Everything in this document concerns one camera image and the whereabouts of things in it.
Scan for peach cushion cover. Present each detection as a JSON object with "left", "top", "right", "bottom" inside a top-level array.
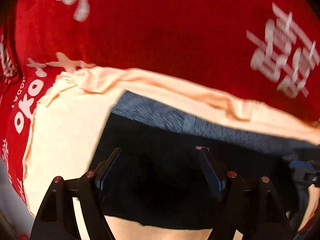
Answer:
[{"left": 22, "top": 65, "right": 320, "bottom": 240}]

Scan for black pants with blue trim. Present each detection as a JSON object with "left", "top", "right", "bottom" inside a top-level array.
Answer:
[{"left": 91, "top": 91, "right": 319, "bottom": 230}]

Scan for red printed sofa cover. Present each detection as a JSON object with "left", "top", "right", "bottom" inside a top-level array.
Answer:
[{"left": 0, "top": 0, "right": 320, "bottom": 205}]

